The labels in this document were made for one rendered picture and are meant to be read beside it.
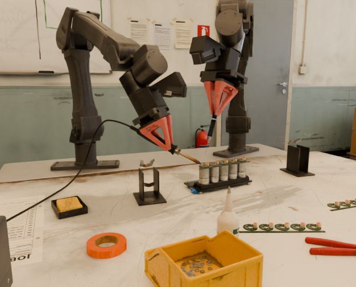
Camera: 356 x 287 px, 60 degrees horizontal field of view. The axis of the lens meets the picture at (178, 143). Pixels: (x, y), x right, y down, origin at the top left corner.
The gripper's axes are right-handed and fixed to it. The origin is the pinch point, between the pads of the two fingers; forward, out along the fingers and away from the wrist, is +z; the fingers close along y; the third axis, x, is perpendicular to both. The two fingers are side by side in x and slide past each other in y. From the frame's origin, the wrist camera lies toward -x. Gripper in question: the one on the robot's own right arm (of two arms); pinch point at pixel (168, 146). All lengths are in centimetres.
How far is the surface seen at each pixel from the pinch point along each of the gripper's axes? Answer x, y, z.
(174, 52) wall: 39, 264, -79
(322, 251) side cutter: -22.3, -24.3, 23.5
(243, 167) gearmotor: -12.6, 6.0, 13.4
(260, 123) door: -2, 326, 37
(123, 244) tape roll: 2.4, -30.9, 9.1
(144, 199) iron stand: 6.4, -11.4, 7.3
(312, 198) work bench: -23.9, 0.8, 25.1
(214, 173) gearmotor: -7.0, 0.0, 10.7
